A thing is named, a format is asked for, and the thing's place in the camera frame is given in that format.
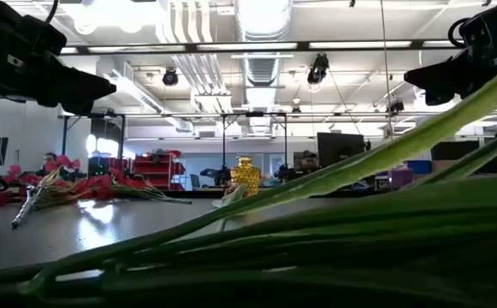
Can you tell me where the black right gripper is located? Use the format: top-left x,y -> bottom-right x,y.
404,2 -> 497,106

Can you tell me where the silver ventilation duct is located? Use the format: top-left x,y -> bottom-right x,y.
234,0 -> 294,86

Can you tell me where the blue storage bin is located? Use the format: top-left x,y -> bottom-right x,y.
405,159 -> 433,175

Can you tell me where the purple artificial flower bunch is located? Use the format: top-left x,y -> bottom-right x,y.
0,154 -> 85,229

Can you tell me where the black overhead frame beam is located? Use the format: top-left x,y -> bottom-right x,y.
59,38 -> 463,56

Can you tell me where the black background rig frame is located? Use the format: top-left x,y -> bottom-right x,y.
62,111 -> 126,160
220,111 -> 290,172

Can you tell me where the person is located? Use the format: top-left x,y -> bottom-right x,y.
293,149 -> 324,181
38,151 -> 68,179

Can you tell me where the black table mat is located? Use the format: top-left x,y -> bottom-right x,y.
0,194 -> 403,275

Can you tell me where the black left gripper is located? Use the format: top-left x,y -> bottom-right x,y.
0,0 -> 117,116

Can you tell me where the yellow glass vase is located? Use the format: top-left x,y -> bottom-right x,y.
229,156 -> 262,198

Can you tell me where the pink artificial tulip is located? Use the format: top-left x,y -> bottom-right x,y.
0,53 -> 497,287

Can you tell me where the red shelf cart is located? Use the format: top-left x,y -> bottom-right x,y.
133,149 -> 186,192

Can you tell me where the thin hanging cable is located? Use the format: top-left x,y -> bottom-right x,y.
379,0 -> 394,138

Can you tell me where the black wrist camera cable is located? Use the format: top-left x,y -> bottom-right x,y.
44,0 -> 60,25
447,16 -> 468,49

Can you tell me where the red artificial flower bunch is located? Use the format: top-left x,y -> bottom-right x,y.
70,173 -> 123,201

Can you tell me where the black ceiling-mounted camera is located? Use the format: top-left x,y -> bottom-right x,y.
306,53 -> 330,86
162,68 -> 180,87

